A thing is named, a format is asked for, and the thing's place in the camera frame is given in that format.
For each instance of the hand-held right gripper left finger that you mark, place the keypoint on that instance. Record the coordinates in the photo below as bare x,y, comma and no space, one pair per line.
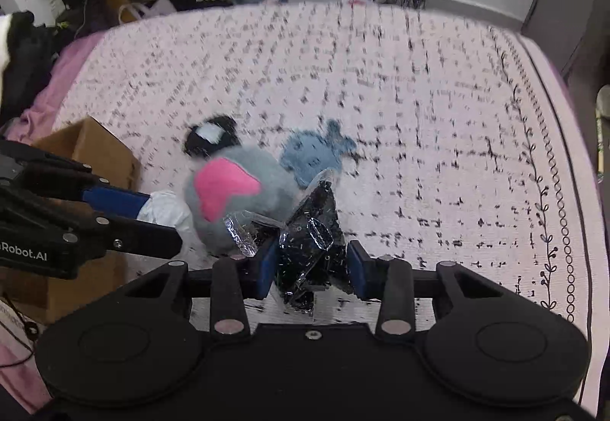
266,269

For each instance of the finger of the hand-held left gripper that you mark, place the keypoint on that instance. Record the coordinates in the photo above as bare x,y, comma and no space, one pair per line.
114,202
143,239

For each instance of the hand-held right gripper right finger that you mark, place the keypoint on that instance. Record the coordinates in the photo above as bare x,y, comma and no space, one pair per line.
357,272

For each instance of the white plastic bag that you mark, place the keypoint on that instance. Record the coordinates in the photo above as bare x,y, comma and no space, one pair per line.
164,213

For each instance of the brown cardboard box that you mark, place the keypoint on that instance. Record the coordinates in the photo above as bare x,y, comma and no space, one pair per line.
97,149

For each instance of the black shiny plastic packet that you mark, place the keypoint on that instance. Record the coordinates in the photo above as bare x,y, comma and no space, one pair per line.
314,225

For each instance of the grey plush toy pink ear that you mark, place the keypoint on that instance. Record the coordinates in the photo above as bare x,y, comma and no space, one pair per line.
267,173

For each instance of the black and white plush toy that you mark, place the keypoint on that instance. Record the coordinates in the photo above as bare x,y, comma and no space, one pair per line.
212,135

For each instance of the blue plush toy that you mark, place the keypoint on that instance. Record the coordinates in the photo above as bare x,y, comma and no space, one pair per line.
307,156

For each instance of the plain pink blanket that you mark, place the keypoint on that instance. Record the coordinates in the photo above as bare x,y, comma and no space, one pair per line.
62,73

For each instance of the pink patterned bed sheet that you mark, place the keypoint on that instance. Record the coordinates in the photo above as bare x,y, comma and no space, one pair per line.
405,116

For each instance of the black and white garment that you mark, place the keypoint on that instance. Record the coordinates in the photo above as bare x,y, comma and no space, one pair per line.
24,49

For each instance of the white tote bag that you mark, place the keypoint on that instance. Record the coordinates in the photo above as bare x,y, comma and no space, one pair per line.
138,11

